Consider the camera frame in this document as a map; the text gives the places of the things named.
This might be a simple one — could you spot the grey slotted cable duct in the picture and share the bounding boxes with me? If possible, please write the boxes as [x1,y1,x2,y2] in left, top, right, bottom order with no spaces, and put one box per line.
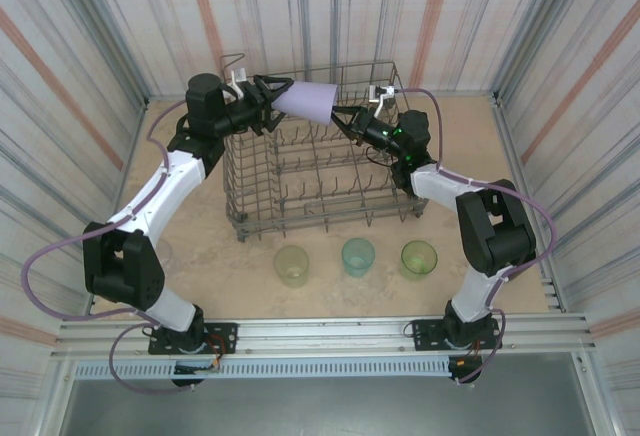
[72,358,454,381]

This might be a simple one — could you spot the green translucent plastic cup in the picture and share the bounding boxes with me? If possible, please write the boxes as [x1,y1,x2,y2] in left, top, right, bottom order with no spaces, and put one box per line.
[400,239,439,283]

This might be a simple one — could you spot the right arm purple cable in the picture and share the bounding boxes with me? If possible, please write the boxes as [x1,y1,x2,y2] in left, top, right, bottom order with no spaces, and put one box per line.
[397,86,559,387]

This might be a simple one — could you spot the grey wire dish rack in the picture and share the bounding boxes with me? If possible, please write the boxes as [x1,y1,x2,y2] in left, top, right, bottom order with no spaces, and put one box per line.
[219,53,430,245]

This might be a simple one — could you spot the aluminium table end rail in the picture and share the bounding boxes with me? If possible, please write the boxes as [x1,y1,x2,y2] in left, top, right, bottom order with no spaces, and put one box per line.
[147,93,497,104]

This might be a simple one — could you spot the grey metal panel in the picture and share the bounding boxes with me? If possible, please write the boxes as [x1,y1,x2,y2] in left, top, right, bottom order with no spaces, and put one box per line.
[57,353,609,436]

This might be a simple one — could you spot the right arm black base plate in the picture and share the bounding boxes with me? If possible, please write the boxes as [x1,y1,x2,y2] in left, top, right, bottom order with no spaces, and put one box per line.
[410,318,501,355]

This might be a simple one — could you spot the long aluminium mounting rail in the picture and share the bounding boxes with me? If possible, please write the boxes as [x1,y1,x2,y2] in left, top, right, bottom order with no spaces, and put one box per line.
[49,313,599,361]

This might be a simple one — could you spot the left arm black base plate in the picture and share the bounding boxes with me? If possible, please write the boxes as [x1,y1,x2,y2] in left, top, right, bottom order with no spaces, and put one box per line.
[148,322,239,356]

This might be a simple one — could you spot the aluminium table side rail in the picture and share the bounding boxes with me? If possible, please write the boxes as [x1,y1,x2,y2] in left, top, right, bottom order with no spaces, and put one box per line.
[82,95,151,321]
[492,91,569,315]

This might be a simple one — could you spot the teal translucent plastic cup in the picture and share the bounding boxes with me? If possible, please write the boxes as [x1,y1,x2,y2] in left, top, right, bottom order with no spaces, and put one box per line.
[340,237,376,280]

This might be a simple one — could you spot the lilac plastic cup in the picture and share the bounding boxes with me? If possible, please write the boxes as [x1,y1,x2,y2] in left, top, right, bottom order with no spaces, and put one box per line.
[272,80,339,127]

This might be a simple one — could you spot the yellow translucent plastic cup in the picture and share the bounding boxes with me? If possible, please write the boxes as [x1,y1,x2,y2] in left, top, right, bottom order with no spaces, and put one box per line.
[273,244,311,288]

